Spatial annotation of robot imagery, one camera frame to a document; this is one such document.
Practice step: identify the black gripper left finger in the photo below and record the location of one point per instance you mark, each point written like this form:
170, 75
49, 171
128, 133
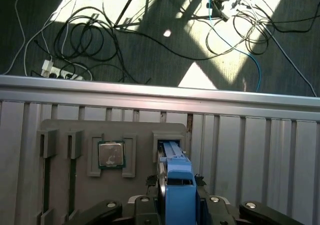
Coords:
145, 212

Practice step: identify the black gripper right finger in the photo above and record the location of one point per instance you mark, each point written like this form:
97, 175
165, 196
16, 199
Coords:
217, 212

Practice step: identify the hard disk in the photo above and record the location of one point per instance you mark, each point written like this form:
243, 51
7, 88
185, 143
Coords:
180, 192

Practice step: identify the silver CPU chip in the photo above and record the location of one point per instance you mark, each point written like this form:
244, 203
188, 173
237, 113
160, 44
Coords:
111, 155

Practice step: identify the grey parts rack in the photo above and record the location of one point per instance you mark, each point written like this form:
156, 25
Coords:
112, 127

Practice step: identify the white power strip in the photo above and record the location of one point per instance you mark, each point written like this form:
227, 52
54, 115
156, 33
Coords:
72, 75

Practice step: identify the white charger plug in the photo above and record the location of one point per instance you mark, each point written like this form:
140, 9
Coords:
47, 65

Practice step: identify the black floor tripod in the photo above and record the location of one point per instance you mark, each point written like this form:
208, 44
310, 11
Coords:
126, 8

